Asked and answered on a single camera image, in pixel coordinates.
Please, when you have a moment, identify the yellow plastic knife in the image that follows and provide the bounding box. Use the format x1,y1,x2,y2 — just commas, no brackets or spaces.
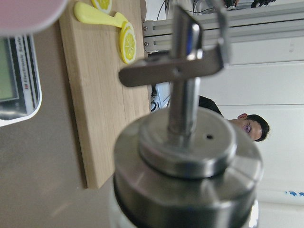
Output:
73,1,128,28

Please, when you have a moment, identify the digital kitchen scale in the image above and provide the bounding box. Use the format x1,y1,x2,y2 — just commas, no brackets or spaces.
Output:
0,35,42,127

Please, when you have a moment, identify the lemon slice lower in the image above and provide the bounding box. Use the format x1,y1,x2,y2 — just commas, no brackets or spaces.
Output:
91,0,113,14

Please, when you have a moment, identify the glass sauce bottle steel spout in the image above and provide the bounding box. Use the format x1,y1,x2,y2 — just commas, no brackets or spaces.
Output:
109,0,263,228

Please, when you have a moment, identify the aluminium frame post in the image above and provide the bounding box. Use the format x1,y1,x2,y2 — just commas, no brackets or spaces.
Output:
143,2,304,53

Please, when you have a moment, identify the bamboo cutting board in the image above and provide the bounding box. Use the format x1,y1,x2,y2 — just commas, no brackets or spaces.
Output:
59,0,150,189

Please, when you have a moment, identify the lemon slice front pair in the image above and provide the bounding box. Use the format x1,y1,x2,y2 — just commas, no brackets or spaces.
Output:
119,21,137,64

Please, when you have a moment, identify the pink plastic cup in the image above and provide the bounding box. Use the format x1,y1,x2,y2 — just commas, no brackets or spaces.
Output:
0,0,68,37

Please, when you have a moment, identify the person in black shirt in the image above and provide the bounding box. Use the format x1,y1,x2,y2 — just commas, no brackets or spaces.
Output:
199,95,270,142

